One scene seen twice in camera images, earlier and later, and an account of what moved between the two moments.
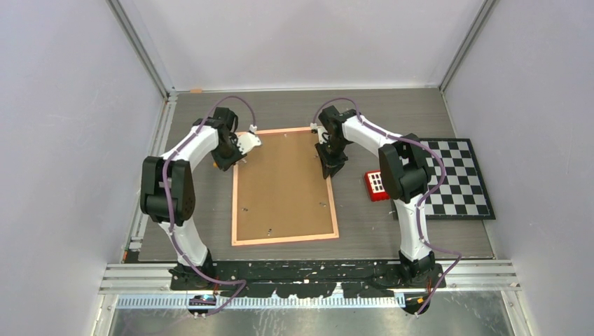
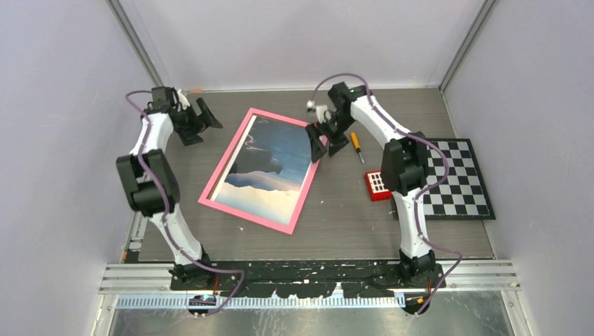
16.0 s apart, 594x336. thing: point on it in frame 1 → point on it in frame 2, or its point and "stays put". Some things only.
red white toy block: (375, 185) stays put
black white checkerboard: (463, 194) stays put
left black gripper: (225, 164) → (206, 121)
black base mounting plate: (352, 278) stays put
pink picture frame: (279, 192) → (204, 199)
